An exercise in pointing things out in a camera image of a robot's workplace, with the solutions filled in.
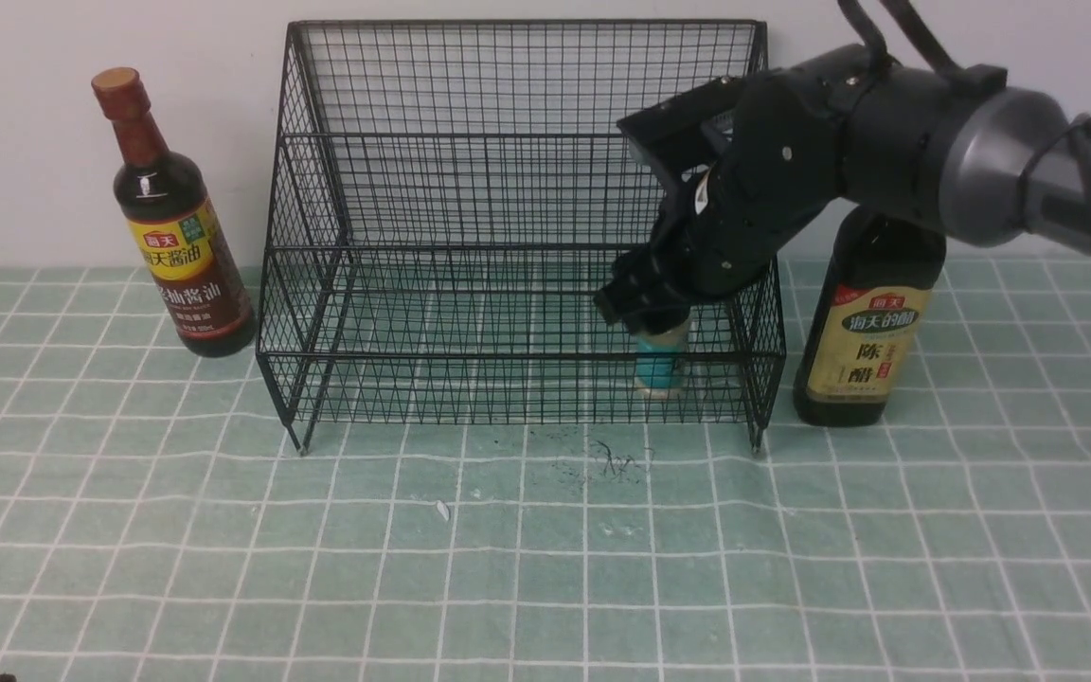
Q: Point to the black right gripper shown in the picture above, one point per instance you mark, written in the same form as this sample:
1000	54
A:
745	164

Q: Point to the green checkered tablecloth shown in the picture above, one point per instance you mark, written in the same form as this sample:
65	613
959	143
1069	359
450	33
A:
157	525

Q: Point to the black vinegar bottle yellow label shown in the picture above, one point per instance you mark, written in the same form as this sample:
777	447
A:
874	296

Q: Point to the small green-capped seasoning bottle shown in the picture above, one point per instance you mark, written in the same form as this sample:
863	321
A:
658	369

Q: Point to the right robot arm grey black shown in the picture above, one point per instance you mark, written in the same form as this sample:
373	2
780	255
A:
972	159

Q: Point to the black wire mesh rack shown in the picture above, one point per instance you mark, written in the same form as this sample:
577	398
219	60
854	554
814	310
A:
448	195

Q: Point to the dark soy sauce bottle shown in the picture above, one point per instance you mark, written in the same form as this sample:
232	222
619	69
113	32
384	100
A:
165	201

